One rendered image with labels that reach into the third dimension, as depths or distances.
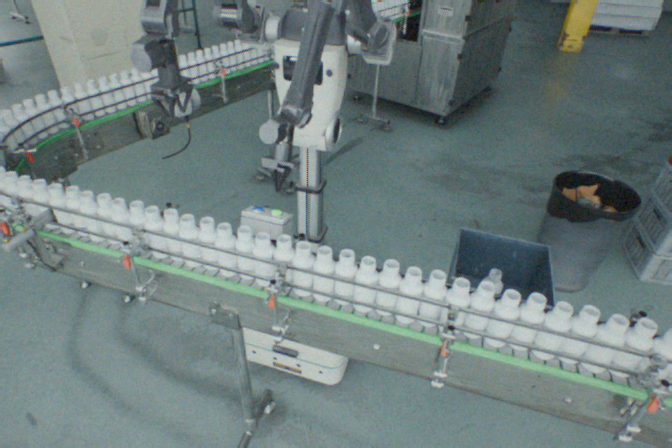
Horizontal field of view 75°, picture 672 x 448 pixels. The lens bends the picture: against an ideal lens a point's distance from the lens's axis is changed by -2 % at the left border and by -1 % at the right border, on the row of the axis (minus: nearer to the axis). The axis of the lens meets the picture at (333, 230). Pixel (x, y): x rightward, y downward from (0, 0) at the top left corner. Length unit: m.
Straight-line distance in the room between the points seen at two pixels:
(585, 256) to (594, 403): 1.63
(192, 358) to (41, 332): 0.85
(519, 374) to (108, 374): 1.91
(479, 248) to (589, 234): 1.15
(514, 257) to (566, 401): 0.60
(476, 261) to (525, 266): 0.17
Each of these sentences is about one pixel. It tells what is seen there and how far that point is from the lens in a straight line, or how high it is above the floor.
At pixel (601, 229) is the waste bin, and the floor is 0.52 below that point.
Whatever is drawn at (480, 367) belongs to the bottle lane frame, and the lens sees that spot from 1.26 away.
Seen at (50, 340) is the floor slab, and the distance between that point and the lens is 2.79.
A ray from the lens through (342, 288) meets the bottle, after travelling 1.19.
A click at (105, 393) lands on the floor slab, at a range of 2.45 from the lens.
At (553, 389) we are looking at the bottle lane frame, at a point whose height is 0.93.
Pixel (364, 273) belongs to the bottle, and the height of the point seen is 1.14.
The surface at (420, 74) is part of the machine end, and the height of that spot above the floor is 0.47.
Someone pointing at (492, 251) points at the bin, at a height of 0.88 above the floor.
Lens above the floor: 1.91
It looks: 38 degrees down
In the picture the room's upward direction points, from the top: 3 degrees clockwise
